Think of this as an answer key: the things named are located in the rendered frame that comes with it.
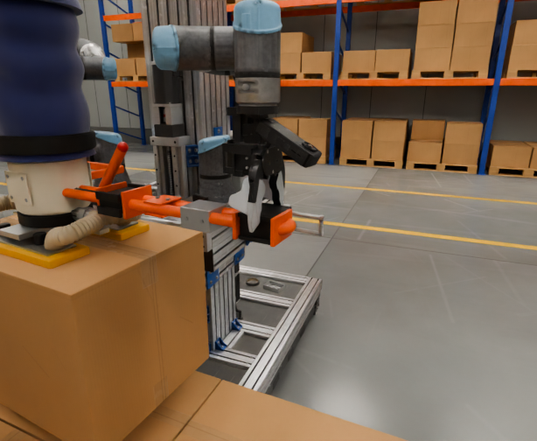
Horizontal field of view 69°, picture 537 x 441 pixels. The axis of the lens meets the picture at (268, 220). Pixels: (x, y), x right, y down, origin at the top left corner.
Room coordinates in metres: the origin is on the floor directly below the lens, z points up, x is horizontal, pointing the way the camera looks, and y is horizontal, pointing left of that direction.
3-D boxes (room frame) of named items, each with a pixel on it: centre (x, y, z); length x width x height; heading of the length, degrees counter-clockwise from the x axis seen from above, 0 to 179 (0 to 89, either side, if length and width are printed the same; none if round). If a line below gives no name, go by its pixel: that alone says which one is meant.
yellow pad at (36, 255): (0.87, 0.58, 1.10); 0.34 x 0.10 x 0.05; 62
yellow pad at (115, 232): (1.04, 0.49, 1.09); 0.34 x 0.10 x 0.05; 62
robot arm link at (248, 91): (0.69, 0.02, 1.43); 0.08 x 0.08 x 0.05
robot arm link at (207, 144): (1.44, 0.19, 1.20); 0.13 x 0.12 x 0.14; 94
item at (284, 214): (0.67, 0.01, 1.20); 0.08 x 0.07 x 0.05; 62
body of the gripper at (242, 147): (0.69, 0.02, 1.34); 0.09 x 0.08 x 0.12; 62
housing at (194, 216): (0.74, 0.13, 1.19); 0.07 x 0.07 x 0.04; 62
